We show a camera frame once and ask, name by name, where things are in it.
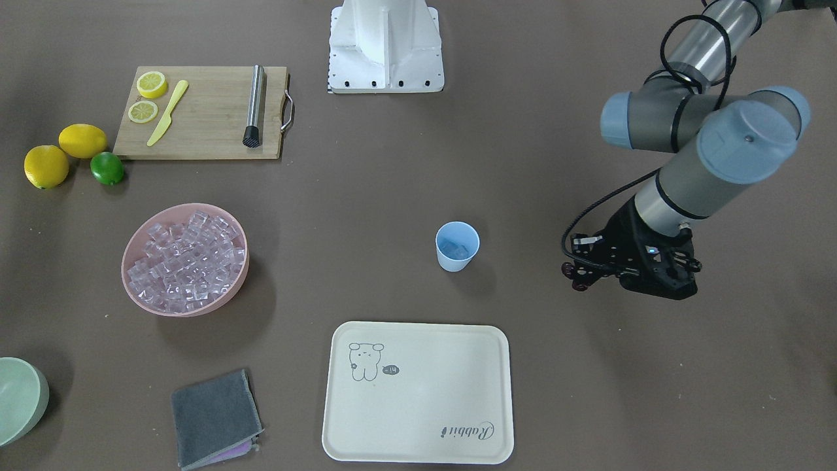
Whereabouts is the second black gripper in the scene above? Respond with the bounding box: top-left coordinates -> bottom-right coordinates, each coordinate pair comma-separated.
561,200 -> 702,300

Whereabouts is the clear ice cube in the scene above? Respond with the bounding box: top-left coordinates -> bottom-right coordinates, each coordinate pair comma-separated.
439,239 -> 472,260

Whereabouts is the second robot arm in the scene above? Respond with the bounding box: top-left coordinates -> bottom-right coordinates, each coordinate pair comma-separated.
561,1 -> 834,300

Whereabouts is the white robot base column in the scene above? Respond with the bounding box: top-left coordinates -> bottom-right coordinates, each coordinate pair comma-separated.
327,1 -> 445,94

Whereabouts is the light blue plastic cup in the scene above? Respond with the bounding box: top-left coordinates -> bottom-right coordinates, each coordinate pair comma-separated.
436,221 -> 481,272

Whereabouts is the pink bowl of ice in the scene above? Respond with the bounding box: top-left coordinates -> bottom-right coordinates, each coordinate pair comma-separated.
122,203 -> 249,318

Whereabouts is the cream rabbit serving tray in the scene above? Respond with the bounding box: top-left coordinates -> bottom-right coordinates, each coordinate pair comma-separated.
322,321 -> 515,465

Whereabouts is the steel muddler black tip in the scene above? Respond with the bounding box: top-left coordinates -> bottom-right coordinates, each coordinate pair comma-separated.
242,65 -> 266,148

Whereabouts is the wooden cutting board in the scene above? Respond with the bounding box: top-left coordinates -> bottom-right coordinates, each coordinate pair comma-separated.
112,65 -> 293,160

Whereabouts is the grey folded cloth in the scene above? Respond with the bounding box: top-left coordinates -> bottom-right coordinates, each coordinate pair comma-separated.
171,369 -> 264,470

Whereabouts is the yellow plastic knife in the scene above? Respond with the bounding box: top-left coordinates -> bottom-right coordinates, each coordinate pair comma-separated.
146,80 -> 190,147

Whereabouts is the lemon half slice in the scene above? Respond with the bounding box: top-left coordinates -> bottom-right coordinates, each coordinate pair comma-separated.
135,71 -> 168,99
126,99 -> 159,124

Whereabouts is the green lime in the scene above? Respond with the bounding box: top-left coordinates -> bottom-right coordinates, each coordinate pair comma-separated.
90,151 -> 125,186

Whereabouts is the yellow lemon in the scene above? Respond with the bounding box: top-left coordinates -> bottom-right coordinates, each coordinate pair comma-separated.
24,145 -> 69,190
59,124 -> 109,159

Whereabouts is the mint green bowl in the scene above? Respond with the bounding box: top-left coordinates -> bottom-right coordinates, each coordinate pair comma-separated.
1,357 -> 50,447

